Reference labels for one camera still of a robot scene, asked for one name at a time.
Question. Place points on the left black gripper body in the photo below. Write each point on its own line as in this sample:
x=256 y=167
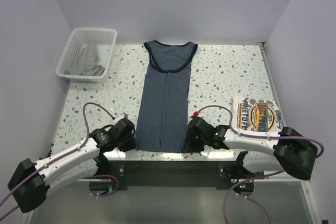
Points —
x=126 y=144

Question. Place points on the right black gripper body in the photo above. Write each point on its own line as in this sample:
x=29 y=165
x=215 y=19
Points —
x=195 y=144

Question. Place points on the blue tank top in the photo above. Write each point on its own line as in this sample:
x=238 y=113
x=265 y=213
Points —
x=163 y=115

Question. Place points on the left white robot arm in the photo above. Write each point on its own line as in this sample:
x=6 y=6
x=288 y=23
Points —
x=33 y=181

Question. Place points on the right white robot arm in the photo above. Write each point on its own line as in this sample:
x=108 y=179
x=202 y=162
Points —
x=285 y=151

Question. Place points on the folded white printed shirt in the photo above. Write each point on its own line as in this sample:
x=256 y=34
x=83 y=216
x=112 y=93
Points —
x=256 y=115

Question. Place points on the grey garment in basket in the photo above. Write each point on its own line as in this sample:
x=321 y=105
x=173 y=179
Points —
x=88 y=62

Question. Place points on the white plastic laundry basket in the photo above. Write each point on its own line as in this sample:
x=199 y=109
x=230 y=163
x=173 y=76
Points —
x=104 y=39

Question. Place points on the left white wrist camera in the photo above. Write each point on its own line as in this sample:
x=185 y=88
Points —
x=120 y=117

